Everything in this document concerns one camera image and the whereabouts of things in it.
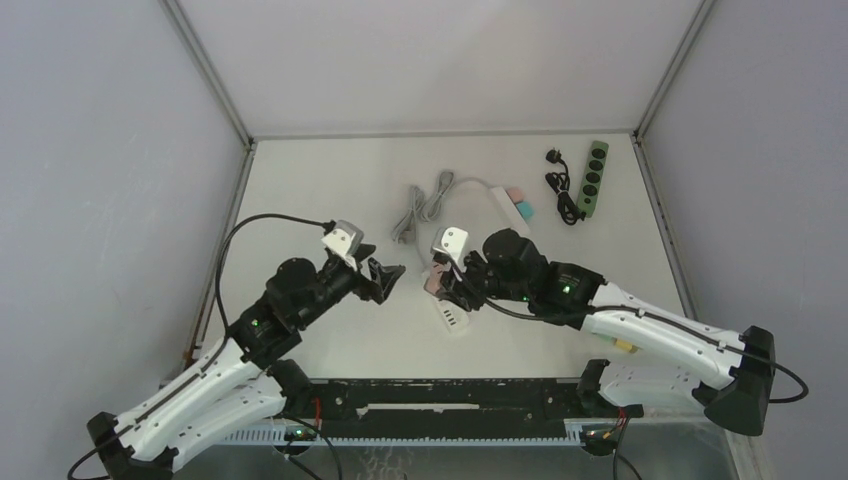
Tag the yellow plug adapter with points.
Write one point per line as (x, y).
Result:
(626, 346)

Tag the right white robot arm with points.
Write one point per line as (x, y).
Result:
(734, 377)

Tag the teal plug adapter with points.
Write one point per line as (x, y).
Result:
(525, 210)

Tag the green power strip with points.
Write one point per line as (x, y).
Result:
(591, 180)

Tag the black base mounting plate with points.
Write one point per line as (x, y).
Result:
(451, 405)

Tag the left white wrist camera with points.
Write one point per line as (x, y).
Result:
(342, 241)

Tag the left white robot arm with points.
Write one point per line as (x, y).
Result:
(244, 377)

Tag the pink plug adapter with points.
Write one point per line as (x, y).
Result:
(516, 195)
(437, 269)
(433, 284)

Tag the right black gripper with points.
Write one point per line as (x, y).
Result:
(460, 295)

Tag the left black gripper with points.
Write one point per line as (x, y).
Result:
(384, 277)

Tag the white power strip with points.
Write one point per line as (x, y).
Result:
(454, 319)
(509, 211)

